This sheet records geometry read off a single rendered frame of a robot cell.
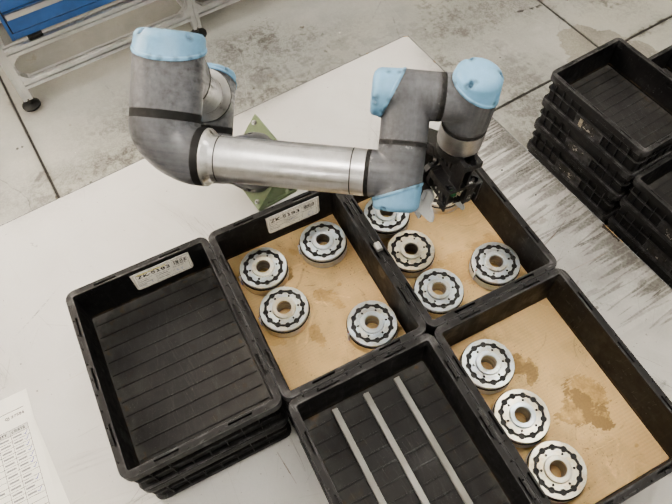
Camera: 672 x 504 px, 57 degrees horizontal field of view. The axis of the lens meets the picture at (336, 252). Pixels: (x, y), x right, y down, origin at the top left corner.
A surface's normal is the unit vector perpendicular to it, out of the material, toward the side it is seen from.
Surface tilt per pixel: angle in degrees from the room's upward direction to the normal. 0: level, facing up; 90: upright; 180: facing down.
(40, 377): 0
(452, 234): 0
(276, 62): 0
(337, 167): 34
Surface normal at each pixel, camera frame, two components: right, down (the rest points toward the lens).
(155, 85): -0.04, 0.14
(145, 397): -0.04, -0.51
